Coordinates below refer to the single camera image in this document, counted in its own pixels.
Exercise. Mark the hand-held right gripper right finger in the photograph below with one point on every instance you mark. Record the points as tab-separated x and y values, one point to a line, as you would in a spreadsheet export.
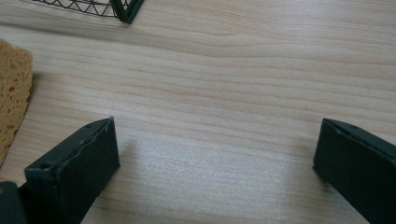
358	168

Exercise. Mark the yellow and green sponge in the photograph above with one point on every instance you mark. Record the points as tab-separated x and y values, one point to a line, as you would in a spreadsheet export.
14	93

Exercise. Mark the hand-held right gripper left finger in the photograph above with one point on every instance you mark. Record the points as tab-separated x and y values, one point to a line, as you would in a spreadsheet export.
77	174

